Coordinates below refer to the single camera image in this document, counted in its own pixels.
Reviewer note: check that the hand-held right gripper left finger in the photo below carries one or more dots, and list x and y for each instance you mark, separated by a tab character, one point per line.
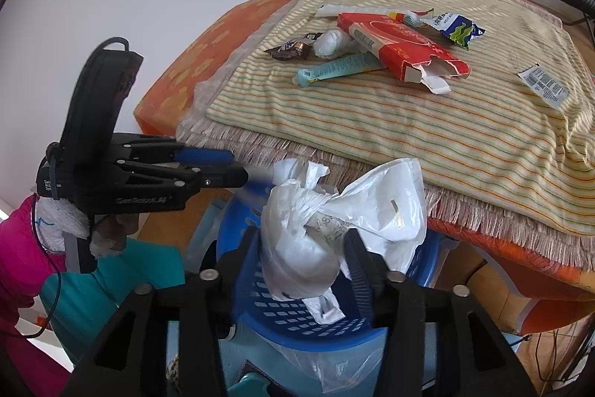
241	260

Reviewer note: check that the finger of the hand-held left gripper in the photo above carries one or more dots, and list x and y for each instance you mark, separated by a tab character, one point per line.
204	156
223	178

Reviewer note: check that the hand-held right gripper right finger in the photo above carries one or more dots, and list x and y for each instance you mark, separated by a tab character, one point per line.
360	266

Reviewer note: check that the white knotted plastic bag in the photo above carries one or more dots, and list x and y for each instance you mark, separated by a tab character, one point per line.
297	248

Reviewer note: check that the blue plastic basket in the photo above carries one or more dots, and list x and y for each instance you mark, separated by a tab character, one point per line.
279	313

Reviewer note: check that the brown snack wrapper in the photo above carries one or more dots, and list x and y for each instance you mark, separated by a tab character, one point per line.
290	49

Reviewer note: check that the teal toothpaste tube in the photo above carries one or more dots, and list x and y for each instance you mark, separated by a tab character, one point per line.
344	67

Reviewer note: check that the white tissue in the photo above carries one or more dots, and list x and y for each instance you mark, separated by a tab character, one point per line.
330	41

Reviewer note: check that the long white tube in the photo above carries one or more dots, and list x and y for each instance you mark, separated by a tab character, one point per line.
330	10

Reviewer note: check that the torn red cardboard box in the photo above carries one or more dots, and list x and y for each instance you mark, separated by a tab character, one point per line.
399	43

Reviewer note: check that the blue and white snack packet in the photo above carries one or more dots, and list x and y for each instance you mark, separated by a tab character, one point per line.
458	29

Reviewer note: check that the small white sachet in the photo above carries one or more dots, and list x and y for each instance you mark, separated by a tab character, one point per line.
544	83

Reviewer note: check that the person's left forearm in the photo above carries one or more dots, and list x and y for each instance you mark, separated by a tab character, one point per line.
18	266

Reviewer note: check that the person's left hand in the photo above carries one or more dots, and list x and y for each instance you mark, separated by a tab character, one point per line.
109	234

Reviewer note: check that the fringed plaid blanket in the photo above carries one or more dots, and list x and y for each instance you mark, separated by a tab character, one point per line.
260	146

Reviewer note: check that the orange floral bed sheet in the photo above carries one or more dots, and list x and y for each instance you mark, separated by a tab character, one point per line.
195	53

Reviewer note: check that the clear plastic bin liner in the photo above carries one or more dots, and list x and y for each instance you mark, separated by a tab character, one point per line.
325	364

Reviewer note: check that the person's teal trouser leg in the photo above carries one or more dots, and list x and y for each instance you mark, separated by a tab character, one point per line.
116	280

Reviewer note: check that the striped cream blanket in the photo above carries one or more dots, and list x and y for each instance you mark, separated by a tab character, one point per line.
372	122

